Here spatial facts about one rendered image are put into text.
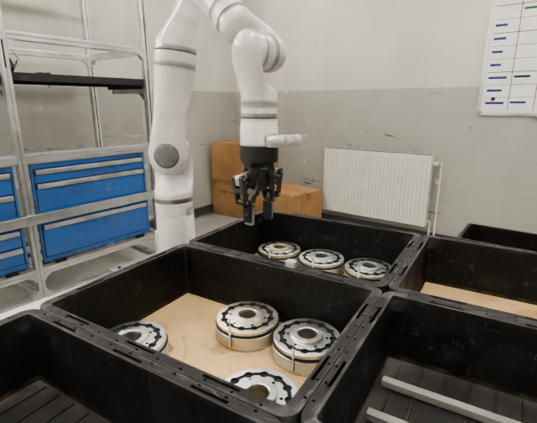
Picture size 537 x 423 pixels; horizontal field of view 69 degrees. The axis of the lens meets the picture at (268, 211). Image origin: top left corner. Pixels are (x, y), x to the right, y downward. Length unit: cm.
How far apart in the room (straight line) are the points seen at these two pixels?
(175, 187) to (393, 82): 298
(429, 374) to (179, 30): 79
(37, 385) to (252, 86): 57
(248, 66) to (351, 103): 318
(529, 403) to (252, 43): 67
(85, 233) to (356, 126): 251
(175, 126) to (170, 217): 21
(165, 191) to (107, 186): 174
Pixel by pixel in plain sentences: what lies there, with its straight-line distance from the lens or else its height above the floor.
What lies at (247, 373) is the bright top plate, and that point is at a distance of 55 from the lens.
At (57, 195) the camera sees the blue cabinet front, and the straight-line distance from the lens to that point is 254.
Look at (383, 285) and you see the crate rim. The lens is 63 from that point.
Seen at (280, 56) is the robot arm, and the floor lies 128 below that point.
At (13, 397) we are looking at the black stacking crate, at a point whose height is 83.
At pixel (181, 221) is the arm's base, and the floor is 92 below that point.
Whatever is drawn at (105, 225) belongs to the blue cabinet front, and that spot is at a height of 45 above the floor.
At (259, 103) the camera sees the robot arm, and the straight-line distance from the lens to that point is 74.
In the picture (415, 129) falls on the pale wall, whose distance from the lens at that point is 367.
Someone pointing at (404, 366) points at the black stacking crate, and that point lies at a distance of 65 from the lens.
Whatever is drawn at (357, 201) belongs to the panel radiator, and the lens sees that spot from 382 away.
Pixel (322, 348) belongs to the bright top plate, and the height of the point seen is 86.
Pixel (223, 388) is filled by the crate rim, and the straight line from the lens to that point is 42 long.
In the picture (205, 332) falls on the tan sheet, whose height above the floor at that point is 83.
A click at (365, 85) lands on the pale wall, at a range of 384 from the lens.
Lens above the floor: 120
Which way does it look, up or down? 15 degrees down
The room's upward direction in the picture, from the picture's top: straight up
